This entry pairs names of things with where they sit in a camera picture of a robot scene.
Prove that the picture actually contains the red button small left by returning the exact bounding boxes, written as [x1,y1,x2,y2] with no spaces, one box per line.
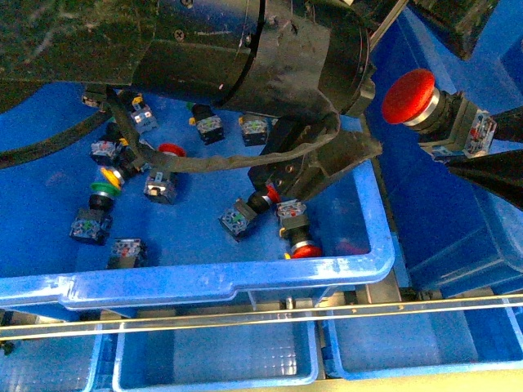
[143,143,186,205]

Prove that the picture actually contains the small blue bin left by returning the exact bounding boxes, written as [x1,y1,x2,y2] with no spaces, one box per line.
[1,335,102,391]

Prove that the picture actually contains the small blue bin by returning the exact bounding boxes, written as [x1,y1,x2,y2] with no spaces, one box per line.
[1,335,102,391]
[111,313,320,391]
[322,306,522,381]

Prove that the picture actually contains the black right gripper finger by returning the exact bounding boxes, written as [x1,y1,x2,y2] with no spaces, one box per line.
[447,149,522,211]
[490,106,523,143]

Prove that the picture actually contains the red button lying near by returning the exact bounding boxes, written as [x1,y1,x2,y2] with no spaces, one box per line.
[218,185,281,241]

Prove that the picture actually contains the green button centre far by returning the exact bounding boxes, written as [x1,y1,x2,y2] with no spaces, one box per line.
[187,102,225,145]

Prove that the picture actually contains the green button near left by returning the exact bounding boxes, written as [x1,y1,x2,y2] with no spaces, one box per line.
[69,182,121,246]

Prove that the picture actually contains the blue bin with buttons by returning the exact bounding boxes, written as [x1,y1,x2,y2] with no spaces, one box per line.
[0,79,396,322]

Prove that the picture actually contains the yellow button upright far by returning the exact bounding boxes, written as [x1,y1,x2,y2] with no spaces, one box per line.
[129,94,159,134]

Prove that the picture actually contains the yellow button lying left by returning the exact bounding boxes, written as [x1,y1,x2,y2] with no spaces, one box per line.
[100,158,143,189]

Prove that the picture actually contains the black sleeved cable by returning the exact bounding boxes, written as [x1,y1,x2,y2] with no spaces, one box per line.
[0,83,342,175]

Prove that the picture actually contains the small blue bin middle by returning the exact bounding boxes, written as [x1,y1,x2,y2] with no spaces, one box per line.
[111,313,320,391]

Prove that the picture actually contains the contact block near rim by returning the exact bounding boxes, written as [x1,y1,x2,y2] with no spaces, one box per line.
[107,238,148,270]

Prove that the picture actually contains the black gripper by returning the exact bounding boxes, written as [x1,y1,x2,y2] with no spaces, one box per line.
[248,77,382,200]

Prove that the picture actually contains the small blue bin right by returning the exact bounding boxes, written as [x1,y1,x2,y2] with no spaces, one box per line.
[322,306,522,381]

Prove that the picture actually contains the empty blue bin right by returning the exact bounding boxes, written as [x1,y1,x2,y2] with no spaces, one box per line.
[363,0,523,299]

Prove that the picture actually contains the red mushroom button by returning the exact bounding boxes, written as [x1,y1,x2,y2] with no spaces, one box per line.
[382,69,497,163]

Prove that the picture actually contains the button by near wall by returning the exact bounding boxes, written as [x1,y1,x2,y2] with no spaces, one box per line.
[276,199,323,260]

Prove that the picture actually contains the green button right far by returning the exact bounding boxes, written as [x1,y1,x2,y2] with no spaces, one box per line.
[239,114,269,147]

